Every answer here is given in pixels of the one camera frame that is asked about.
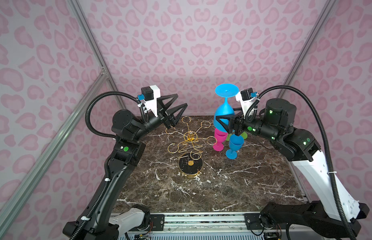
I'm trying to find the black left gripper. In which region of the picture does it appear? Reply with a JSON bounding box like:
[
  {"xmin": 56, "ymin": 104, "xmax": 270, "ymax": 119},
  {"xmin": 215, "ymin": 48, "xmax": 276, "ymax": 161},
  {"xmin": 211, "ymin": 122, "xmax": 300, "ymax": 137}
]
[{"xmin": 133, "ymin": 94, "xmax": 186, "ymax": 145}]

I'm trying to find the pink wine glass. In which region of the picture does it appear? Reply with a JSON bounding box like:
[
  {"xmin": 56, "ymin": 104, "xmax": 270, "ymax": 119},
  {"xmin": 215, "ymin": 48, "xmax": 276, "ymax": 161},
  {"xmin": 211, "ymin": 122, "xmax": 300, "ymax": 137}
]
[{"xmin": 213, "ymin": 129, "xmax": 228, "ymax": 152}]

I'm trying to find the blue wine glass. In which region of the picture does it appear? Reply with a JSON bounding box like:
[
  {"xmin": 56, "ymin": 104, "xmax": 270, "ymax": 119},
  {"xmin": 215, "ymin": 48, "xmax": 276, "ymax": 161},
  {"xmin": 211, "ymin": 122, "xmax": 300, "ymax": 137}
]
[
  {"xmin": 214, "ymin": 84, "xmax": 239, "ymax": 133},
  {"xmin": 226, "ymin": 135, "xmax": 245, "ymax": 160}
]

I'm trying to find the green wine glass front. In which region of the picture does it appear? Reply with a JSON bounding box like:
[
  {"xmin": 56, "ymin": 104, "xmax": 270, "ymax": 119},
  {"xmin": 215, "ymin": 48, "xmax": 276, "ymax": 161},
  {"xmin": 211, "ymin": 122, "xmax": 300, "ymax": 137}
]
[{"xmin": 241, "ymin": 132, "xmax": 248, "ymax": 140}]

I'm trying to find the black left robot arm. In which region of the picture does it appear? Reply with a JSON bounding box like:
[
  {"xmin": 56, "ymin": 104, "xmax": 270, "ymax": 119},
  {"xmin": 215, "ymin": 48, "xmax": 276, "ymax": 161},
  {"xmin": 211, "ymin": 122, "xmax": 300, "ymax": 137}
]
[{"xmin": 63, "ymin": 91, "xmax": 188, "ymax": 240}]

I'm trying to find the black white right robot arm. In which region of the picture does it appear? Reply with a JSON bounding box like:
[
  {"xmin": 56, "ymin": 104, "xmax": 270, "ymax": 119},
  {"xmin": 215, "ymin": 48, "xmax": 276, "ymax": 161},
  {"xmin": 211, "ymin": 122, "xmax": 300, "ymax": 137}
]
[{"xmin": 214, "ymin": 99, "xmax": 370, "ymax": 239}]

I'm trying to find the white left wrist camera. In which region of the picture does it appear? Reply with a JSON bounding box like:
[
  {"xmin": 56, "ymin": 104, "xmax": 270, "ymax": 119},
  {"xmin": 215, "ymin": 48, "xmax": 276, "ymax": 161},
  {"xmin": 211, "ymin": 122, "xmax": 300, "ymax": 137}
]
[{"xmin": 138, "ymin": 85, "xmax": 161, "ymax": 117}]

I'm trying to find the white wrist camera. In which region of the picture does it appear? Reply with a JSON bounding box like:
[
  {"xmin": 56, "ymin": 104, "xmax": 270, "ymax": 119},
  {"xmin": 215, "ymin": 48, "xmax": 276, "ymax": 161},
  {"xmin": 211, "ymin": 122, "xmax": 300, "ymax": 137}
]
[
  {"xmin": 138, "ymin": 85, "xmax": 161, "ymax": 117},
  {"xmin": 235, "ymin": 88, "xmax": 258, "ymax": 115}
]

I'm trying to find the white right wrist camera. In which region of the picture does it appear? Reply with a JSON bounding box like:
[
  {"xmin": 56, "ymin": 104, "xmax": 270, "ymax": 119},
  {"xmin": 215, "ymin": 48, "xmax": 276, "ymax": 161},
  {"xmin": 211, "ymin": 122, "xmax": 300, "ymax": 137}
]
[{"xmin": 235, "ymin": 88, "xmax": 258, "ymax": 115}]

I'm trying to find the gold wire wine glass rack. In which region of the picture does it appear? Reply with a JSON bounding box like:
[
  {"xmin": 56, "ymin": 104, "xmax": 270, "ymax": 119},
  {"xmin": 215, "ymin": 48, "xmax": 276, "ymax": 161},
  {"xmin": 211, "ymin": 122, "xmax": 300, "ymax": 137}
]
[{"xmin": 165, "ymin": 116, "xmax": 218, "ymax": 178}]

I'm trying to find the left aluminium frame beam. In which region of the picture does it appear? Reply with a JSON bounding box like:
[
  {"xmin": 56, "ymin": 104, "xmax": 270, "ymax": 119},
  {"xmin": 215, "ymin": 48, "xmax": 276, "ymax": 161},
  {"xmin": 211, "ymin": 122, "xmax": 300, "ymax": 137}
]
[{"xmin": 0, "ymin": 73, "xmax": 109, "ymax": 240}]

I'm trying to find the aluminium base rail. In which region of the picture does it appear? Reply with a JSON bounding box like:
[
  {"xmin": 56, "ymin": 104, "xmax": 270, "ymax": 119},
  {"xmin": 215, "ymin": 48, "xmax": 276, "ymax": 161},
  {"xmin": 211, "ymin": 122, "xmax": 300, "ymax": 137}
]
[{"xmin": 107, "ymin": 211, "xmax": 337, "ymax": 240}]

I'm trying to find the right aluminium frame post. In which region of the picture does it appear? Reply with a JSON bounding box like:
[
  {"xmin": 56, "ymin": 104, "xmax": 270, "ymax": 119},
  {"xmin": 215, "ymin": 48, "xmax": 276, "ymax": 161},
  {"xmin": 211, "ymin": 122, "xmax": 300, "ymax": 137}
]
[{"xmin": 283, "ymin": 0, "xmax": 338, "ymax": 86}]

